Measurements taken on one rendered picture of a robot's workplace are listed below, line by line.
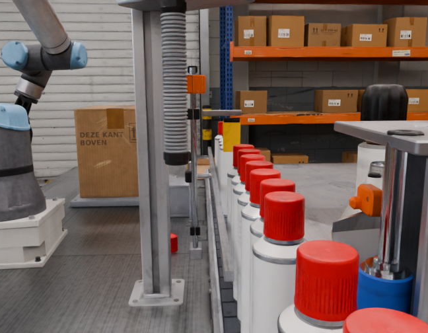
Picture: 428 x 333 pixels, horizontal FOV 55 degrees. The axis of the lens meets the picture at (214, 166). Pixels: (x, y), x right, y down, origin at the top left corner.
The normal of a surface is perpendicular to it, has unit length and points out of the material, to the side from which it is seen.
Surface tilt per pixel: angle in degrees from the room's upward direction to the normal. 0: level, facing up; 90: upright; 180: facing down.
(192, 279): 0
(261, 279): 90
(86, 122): 90
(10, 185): 70
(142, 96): 90
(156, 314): 0
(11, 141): 87
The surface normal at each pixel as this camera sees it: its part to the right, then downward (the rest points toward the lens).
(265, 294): -0.63, 0.15
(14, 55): -0.08, -0.01
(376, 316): 0.00, -0.97
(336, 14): 0.10, 0.18
